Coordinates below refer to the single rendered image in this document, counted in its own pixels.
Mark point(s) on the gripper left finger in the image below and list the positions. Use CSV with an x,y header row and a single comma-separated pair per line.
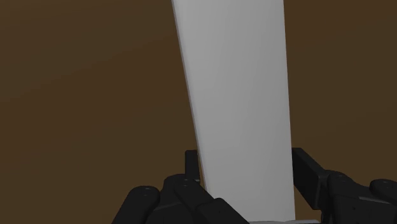
x,y
183,198

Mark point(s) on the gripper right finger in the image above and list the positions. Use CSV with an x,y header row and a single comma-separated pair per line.
x,y
341,195

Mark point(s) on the tall grey flat slab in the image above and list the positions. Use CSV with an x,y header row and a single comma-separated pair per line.
x,y
238,108

